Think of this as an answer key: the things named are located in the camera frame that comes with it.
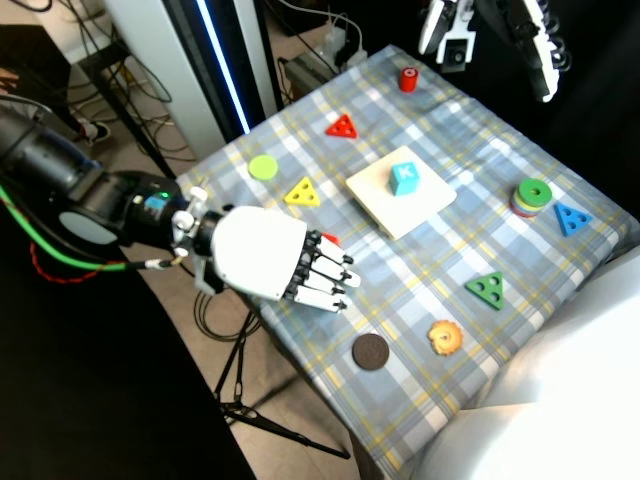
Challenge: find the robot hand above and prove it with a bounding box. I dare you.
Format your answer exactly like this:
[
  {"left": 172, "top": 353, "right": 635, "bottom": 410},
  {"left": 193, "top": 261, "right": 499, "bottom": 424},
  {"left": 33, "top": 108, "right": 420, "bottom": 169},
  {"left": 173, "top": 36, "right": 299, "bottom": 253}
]
[
  {"left": 193, "top": 203, "right": 363, "bottom": 314},
  {"left": 417, "top": 0, "right": 574, "bottom": 104}
]

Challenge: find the grey power adapter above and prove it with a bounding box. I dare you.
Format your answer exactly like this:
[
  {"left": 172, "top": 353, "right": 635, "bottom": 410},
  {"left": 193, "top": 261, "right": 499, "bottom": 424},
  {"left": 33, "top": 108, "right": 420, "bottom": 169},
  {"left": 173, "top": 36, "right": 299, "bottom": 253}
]
[{"left": 284, "top": 54, "right": 331, "bottom": 91}]

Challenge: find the green triangle block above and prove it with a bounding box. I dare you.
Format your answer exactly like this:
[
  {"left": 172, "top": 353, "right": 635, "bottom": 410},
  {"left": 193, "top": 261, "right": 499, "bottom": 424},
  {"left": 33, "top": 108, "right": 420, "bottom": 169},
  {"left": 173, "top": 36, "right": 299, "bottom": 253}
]
[{"left": 464, "top": 271, "right": 505, "bottom": 312}]

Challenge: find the blue letter cube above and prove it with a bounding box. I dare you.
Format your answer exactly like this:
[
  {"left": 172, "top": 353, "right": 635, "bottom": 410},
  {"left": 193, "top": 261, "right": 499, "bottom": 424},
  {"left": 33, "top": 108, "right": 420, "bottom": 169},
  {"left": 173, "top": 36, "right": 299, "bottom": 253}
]
[{"left": 388, "top": 160, "right": 422, "bottom": 198}]

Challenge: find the brown chocolate toy cookie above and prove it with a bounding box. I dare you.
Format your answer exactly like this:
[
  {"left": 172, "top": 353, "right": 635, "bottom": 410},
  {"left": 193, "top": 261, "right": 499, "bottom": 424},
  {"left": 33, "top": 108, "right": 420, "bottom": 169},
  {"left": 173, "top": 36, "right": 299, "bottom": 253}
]
[{"left": 351, "top": 333, "right": 390, "bottom": 372}]

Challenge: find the blue triangle block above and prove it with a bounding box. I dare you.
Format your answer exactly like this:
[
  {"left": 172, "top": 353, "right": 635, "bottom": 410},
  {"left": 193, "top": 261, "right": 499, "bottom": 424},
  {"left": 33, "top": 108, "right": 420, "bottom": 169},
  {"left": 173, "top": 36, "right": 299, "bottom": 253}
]
[{"left": 553, "top": 202, "right": 594, "bottom": 238}]

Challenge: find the green cable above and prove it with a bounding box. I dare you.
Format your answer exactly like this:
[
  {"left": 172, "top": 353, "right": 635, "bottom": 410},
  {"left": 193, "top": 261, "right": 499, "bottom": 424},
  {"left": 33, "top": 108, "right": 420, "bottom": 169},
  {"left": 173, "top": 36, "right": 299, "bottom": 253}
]
[{"left": 0, "top": 184, "right": 176, "bottom": 274}]

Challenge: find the coiled black cable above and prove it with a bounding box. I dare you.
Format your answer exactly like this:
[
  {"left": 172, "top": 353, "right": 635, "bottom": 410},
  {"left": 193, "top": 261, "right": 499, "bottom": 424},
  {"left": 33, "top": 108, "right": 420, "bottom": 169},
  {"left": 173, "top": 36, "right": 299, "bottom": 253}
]
[{"left": 193, "top": 289, "right": 261, "bottom": 344}]

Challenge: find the yellow triangle block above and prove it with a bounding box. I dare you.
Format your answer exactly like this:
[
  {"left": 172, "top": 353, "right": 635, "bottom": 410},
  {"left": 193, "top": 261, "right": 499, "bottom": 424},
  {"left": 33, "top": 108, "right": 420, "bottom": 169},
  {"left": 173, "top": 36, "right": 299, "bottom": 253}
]
[{"left": 283, "top": 176, "right": 322, "bottom": 208}]

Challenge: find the white robot body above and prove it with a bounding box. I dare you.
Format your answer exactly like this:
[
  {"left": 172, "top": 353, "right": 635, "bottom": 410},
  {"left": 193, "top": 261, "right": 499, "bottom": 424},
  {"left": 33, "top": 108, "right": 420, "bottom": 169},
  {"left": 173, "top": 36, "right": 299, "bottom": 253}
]
[{"left": 414, "top": 249, "right": 640, "bottom": 480}]

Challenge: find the red triangle block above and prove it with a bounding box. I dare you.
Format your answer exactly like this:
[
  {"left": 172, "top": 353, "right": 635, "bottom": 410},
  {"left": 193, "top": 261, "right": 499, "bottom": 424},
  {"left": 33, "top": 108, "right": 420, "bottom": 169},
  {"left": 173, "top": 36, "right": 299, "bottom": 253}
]
[{"left": 324, "top": 113, "right": 360, "bottom": 140}]

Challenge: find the small white wooden table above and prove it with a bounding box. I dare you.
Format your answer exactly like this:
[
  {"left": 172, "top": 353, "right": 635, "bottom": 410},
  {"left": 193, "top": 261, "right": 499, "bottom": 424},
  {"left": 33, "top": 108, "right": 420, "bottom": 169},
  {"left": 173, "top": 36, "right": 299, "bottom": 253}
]
[{"left": 344, "top": 144, "right": 459, "bottom": 242}]

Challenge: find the white column with blue light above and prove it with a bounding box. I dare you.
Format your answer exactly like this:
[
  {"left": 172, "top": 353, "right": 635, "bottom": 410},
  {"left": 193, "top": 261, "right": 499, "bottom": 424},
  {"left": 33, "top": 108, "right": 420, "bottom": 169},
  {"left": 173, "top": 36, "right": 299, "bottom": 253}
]
[{"left": 104, "top": 0, "right": 286, "bottom": 161}]

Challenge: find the red wooden cylinder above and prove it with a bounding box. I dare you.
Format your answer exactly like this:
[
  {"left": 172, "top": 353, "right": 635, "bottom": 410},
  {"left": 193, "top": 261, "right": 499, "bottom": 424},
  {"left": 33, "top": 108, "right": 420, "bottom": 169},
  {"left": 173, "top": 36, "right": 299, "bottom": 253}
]
[{"left": 398, "top": 66, "right": 420, "bottom": 94}]

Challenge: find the black tripod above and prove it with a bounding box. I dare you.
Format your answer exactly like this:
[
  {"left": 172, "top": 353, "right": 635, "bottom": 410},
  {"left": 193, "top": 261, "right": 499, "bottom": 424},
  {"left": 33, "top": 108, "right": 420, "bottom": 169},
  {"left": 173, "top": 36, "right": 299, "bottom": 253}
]
[{"left": 212, "top": 299, "right": 351, "bottom": 461}]

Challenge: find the black and white shoe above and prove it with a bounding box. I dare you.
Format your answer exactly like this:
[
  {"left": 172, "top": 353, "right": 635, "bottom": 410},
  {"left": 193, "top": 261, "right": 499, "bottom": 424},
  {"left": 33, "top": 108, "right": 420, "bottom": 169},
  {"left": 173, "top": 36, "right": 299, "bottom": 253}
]
[{"left": 77, "top": 121, "right": 111, "bottom": 146}]

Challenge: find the black metal frame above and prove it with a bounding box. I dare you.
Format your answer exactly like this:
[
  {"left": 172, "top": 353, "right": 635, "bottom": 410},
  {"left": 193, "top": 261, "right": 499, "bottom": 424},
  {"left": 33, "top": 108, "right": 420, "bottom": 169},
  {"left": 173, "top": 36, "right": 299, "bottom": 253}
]
[{"left": 79, "top": 44, "right": 176, "bottom": 179}]

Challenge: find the white power strip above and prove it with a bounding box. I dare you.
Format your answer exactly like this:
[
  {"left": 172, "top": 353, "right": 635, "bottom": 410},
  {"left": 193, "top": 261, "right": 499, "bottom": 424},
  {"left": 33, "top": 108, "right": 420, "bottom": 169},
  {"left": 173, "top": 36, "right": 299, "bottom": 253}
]
[{"left": 319, "top": 24, "right": 369, "bottom": 66}]

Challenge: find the red twisted cable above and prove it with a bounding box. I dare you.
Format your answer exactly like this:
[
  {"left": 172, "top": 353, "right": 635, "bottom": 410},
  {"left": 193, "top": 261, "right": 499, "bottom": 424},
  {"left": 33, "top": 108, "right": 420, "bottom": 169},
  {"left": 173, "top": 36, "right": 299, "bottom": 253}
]
[{"left": 29, "top": 242, "right": 126, "bottom": 284}]

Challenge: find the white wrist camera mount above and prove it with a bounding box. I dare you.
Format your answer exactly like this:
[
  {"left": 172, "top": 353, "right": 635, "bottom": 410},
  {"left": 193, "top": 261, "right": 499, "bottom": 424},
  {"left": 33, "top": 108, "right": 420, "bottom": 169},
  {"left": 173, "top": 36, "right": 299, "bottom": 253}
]
[{"left": 436, "top": 29, "right": 477, "bottom": 66}]

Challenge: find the coloured ring stack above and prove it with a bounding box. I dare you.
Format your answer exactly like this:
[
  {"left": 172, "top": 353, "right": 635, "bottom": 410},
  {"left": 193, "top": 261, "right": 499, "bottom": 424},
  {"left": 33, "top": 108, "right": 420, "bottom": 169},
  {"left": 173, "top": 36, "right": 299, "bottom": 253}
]
[{"left": 509, "top": 178, "right": 554, "bottom": 220}]

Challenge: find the yellow toy cookie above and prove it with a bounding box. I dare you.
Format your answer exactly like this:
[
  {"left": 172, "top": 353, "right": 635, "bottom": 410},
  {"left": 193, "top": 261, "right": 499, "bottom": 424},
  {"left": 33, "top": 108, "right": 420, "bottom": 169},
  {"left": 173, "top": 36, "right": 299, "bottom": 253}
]
[{"left": 427, "top": 319, "right": 465, "bottom": 357}]

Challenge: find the green round disc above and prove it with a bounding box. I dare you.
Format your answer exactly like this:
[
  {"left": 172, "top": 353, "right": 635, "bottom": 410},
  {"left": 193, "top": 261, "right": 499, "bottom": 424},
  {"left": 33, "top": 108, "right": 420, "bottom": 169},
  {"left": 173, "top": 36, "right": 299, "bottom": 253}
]
[{"left": 248, "top": 154, "right": 280, "bottom": 182}]

